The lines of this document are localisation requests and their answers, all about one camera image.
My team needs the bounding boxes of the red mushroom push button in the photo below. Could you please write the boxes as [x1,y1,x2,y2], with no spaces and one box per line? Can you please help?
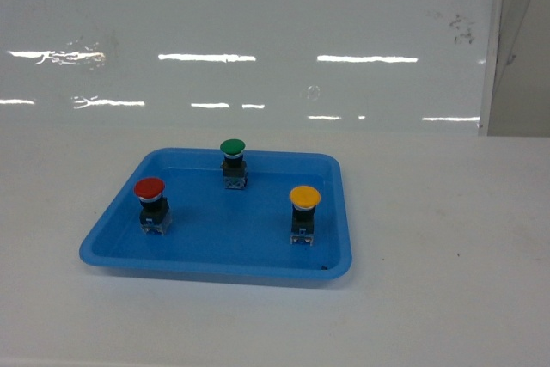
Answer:
[133,177,172,235]

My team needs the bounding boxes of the yellow mushroom push button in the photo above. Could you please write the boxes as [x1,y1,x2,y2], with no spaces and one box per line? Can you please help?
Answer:
[289,185,321,246]

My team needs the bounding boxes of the white wall panel edge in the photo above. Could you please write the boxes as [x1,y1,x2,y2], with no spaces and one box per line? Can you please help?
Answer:
[478,0,549,137]

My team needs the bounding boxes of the green mushroom push button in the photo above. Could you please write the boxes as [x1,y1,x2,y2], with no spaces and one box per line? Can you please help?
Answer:
[220,138,248,190]

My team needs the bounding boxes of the blue plastic tray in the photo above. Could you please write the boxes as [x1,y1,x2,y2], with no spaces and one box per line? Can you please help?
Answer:
[79,148,352,281]

